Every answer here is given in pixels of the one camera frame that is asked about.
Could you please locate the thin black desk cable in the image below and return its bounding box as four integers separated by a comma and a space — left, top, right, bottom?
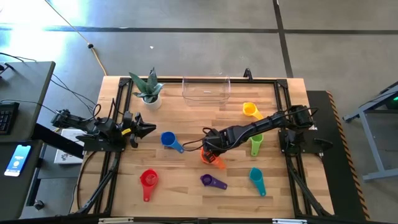
0, 52, 37, 63

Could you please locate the green measuring cup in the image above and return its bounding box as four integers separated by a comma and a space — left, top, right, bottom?
249, 133, 264, 157

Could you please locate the black keyboard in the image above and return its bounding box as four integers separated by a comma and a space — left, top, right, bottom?
0, 101, 21, 136

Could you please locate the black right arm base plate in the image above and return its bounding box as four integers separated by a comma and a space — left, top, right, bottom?
278, 128, 324, 156

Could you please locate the yellow floor cable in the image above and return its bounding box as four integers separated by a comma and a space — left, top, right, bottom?
44, 0, 108, 77

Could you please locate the black oval knob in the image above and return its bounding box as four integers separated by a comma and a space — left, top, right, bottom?
313, 138, 334, 151

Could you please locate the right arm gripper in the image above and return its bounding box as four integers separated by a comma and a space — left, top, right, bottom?
201, 127, 231, 164

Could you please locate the purple measuring cup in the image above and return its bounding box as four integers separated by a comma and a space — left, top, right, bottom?
200, 173, 228, 191

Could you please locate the thin black floor cable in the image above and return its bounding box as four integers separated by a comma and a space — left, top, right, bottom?
49, 73, 98, 110

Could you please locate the white printed booklet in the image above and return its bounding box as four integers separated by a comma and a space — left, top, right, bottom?
53, 128, 85, 165

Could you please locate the orange measuring cup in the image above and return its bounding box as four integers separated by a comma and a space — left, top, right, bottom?
200, 147, 227, 170

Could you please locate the clear plastic basket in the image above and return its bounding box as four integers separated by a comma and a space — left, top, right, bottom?
182, 75, 231, 107

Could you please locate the teal measuring cup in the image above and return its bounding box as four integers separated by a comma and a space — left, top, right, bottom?
248, 167, 267, 197

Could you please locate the blue measuring cup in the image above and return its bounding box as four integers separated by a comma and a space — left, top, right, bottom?
160, 131, 185, 154

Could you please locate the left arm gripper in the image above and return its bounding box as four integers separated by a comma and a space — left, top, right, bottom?
123, 111, 157, 140

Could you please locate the smartphone with blue screen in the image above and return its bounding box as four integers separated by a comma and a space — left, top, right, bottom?
4, 144, 32, 177

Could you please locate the red measuring cup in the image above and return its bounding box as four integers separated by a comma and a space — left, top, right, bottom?
139, 168, 160, 202

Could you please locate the succulent plant in white pot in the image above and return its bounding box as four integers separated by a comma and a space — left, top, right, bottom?
128, 67, 165, 110

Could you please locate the device with green light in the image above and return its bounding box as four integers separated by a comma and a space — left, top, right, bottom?
385, 95, 398, 110

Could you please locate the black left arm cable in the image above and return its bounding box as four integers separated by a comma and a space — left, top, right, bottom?
90, 98, 125, 124

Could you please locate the black side table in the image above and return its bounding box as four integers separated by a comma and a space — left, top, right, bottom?
0, 139, 44, 222

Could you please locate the silver table bracket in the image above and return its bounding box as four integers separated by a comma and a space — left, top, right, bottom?
98, 217, 134, 224
272, 218, 308, 224

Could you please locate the grey desk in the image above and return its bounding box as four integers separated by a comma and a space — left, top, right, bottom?
0, 61, 57, 143

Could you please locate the grey metal stand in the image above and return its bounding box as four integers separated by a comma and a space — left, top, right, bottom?
342, 81, 398, 183

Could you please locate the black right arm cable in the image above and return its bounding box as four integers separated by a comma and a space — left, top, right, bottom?
182, 126, 215, 152

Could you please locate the yellow measuring cup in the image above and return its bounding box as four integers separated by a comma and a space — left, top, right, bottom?
242, 101, 264, 121

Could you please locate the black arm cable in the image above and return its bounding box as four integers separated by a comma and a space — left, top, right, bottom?
90, 98, 125, 124
182, 126, 215, 152

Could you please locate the black desk beam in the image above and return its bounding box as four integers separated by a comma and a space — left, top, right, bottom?
30, 123, 85, 159

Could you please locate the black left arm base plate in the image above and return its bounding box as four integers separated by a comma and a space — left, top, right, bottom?
75, 134, 127, 153

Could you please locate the black mat with hazard stripes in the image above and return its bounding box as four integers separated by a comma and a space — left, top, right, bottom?
306, 90, 371, 222

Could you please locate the black aluminium table frame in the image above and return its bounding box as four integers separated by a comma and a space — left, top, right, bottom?
70, 76, 335, 218

